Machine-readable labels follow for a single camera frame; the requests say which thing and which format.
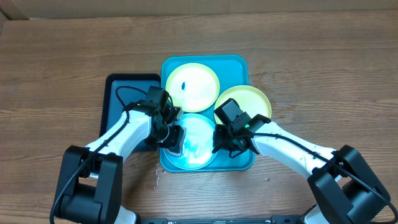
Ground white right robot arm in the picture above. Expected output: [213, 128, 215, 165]
[214, 111, 391, 223]

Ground yellow plate right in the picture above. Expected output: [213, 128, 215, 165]
[215, 85, 272, 118]

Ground blue plastic tray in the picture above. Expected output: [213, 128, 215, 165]
[161, 55, 255, 172]

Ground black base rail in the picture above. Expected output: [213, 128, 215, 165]
[136, 215, 304, 224]

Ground yellow plate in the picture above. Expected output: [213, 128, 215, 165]
[215, 85, 272, 118]
[165, 63, 220, 113]

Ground light blue plate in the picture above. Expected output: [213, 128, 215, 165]
[160, 113, 217, 172]

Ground yellow plate far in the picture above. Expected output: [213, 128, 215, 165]
[165, 63, 220, 113]

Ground brown sponge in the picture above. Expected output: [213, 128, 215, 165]
[166, 147, 182, 156]

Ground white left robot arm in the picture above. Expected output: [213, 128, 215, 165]
[49, 100, 185, 223]

